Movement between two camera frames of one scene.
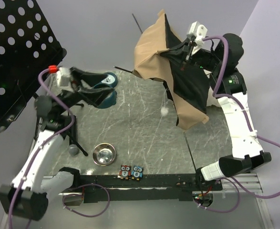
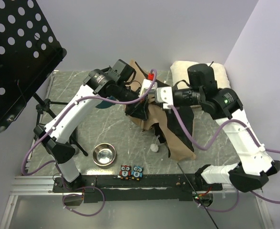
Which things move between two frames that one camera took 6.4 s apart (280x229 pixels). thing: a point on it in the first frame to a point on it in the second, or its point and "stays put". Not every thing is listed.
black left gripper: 95,96 to 138,110
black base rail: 138,188 stays put
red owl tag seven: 125,171 stays put
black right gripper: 178,54 to 160,106
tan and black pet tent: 188,83 to 172,125
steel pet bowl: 104,154 stays put
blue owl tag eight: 137,172 stays put
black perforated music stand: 21,46 stays put
